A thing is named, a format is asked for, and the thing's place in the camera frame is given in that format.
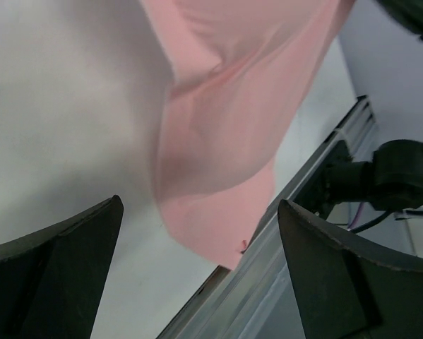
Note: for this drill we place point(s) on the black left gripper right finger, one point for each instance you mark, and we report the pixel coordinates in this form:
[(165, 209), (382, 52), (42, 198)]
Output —
[(347, 286)]

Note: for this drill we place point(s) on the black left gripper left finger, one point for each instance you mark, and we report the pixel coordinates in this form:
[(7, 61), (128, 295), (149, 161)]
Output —
[(52, 280)]

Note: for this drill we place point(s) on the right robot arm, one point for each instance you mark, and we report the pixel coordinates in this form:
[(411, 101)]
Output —
[(393, 180)]

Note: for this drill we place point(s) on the aluminium frame rail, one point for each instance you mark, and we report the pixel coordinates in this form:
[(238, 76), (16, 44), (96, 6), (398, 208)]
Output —
[(226, 303)]

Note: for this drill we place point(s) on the pink bra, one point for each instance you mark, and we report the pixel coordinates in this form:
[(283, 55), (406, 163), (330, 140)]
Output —
[(241, 70)]

